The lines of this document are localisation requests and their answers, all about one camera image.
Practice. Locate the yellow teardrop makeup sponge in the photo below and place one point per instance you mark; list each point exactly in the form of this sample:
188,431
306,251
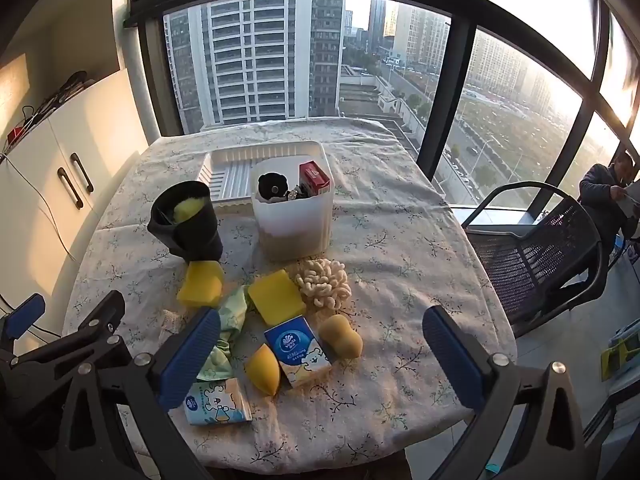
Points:
262,370

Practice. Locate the black window frame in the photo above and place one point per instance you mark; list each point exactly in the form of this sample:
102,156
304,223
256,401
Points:
460,60

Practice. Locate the white lace roll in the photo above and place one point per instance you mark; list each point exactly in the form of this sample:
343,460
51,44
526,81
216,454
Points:
172,322

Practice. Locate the floral tablecloth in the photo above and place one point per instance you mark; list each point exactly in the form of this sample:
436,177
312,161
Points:
400,240

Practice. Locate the small red object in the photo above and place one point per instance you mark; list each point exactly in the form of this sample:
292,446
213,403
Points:
15,135

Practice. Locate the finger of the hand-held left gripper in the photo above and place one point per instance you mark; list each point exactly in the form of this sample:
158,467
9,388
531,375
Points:
97,320
22,317

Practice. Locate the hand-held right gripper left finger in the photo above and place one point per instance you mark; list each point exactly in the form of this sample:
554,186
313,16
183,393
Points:
192,355

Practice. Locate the yellow-green puff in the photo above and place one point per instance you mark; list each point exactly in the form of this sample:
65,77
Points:
189,210

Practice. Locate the light green printed cloth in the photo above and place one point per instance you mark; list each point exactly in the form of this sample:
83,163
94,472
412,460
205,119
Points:
235,310

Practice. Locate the red box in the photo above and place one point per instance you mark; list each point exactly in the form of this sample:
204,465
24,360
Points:
315,177

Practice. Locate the yellow block sponge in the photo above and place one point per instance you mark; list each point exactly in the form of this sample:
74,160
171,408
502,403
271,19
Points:
275,295

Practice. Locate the black round object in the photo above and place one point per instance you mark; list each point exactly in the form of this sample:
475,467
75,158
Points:
271,186

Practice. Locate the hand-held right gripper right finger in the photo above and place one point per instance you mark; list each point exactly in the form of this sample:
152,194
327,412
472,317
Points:
452,357

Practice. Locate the white cabinet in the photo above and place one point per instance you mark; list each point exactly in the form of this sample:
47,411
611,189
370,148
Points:
40,210

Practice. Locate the beige chenille sponge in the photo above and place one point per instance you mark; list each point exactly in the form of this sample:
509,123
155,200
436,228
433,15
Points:
320,285

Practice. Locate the tan peanut-shaped makeup sponge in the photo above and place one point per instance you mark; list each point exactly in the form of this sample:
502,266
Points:
340,337

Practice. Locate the black cup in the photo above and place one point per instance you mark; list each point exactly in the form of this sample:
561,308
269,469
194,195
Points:
195,240

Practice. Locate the black mesh chair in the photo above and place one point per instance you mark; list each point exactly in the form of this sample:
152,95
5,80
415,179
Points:
525,260

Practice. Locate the green tissue pack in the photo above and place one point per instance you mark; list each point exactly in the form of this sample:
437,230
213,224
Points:
220,405

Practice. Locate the yellow and blue object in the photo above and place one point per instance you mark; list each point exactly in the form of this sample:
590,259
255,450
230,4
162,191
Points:
622,352

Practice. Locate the white ribbed plastic tray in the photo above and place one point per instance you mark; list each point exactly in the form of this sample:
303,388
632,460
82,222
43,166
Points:
232,175

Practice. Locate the white plastic bin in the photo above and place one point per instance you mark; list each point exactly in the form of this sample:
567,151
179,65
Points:
292,225

